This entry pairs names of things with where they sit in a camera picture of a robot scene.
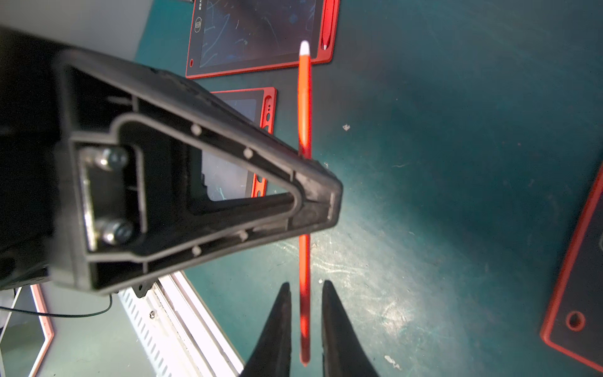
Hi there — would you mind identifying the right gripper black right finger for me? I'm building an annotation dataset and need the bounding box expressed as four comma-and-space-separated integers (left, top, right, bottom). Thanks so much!
321, 281, 378, 377

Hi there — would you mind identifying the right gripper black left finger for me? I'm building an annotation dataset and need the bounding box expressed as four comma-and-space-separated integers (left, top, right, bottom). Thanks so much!
240, 283, 292, 377

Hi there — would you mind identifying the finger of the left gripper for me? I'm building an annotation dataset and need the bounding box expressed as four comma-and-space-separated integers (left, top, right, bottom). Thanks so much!
48, 188, 339, 295
57, 49, 343, 214

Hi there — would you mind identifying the red stylus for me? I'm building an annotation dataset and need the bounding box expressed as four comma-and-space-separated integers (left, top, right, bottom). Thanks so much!
320, 0, 334, 50
298, 41, 312, 366

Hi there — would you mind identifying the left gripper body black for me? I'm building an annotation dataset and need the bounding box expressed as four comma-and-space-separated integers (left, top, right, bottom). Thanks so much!
1, 28, 72, 290

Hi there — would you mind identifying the red tablet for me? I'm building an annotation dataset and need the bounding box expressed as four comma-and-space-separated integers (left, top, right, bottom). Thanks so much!
201, 87, 277, 202
185, 0, 341, 79
540, 170, 602, 372

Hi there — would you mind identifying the aluminium rail frame front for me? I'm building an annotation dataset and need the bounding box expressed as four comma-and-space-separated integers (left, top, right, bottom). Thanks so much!
118, 272, 244, 376

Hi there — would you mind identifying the white pink tablet outside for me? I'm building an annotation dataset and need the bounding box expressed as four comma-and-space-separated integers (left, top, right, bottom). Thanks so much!
1, 284, 54, 377

